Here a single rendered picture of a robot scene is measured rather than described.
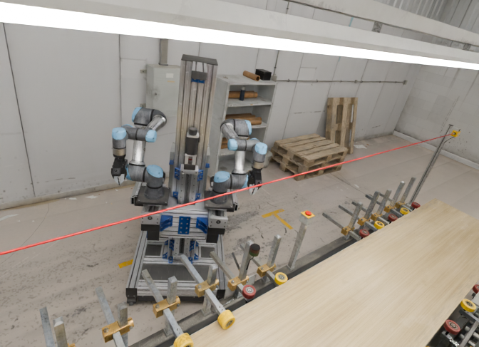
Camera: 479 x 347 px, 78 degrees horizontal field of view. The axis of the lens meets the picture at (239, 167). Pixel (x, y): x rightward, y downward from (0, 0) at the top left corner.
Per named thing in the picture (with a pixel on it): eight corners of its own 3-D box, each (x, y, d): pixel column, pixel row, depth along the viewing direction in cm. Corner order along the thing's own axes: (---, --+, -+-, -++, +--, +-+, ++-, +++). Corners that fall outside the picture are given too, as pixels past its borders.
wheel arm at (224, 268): (209, 256, 211) (209, 251, 209) (213, 254, 213) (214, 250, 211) (246, 303, 182) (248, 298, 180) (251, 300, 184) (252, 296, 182)
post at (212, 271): (200, 319, 189) (209, 264, 167) (205, 317, 191) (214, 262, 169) (203, 323, 186) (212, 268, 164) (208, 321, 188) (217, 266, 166)
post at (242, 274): (234, 295, 200) (246, 241, 178) (238, 293, 202) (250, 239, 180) (237, 299, 198) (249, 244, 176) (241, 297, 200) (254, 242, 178)
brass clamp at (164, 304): (152, 310, 157) (152, 303, 155) (175, 298, 165) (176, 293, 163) (157, 319, 153) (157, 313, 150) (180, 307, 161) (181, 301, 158)
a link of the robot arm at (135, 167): (143, 184, 215) (153, 107, 211) (122, 180, 214) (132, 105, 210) (147, 182, 227) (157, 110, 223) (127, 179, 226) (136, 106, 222)
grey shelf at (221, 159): (198, 171, 482) (209, 73, 411) (242, 162, 535) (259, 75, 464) (213, 185, 452) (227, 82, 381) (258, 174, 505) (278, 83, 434)
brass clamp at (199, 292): (194, 290, 172) (194, 284, 169) (213, 281, 180) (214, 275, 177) (199, 298, 168) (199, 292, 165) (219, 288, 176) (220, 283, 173)
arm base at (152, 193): (145, 188, 234) (145, 177, 229) (165, 189, 236) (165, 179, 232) (142, 199, 220) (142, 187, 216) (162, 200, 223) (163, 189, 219)
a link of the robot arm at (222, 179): (211, 184, 236) (213, 169, 230) (227, 184, 240) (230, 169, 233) (213, 192, 226) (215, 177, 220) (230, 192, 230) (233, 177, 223)
